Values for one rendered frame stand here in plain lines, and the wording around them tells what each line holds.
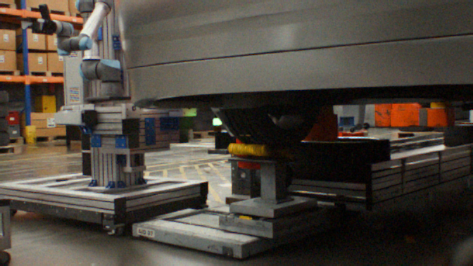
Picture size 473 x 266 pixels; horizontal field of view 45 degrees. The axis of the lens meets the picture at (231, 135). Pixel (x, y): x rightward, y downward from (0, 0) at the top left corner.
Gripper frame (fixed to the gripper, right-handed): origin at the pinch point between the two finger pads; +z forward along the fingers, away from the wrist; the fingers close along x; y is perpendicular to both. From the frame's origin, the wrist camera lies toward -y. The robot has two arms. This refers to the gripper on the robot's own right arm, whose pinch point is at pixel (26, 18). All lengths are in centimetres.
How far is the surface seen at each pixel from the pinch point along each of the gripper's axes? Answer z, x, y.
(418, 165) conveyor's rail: -156, -195, 66
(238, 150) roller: -43, -112, 58
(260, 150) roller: -38, -126, 56
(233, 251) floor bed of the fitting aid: -14, -126, 104
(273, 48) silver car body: 73, -166, 9
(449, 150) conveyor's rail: -208, -211, 59
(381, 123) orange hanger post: -294, -147, 50
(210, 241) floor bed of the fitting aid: -18, -111, 103
